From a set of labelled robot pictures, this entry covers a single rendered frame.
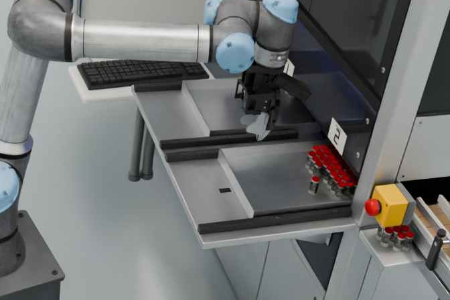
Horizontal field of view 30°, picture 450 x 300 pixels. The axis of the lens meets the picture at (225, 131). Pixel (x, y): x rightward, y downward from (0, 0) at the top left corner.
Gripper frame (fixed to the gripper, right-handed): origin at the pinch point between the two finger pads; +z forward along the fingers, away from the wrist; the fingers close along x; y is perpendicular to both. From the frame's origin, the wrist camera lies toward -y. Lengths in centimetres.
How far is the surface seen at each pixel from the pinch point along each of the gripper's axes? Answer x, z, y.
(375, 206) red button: 19.7, 8.3, -22.1
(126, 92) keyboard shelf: -67, 29, 13
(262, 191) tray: -4.9, 21.3, -6.1
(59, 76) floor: -208, 110, 2
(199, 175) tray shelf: -14.2, 21.7, 7.5
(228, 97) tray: -48, 21, -13
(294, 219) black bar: 8.2, 20.0, -9.0
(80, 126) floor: -164, 110, 1
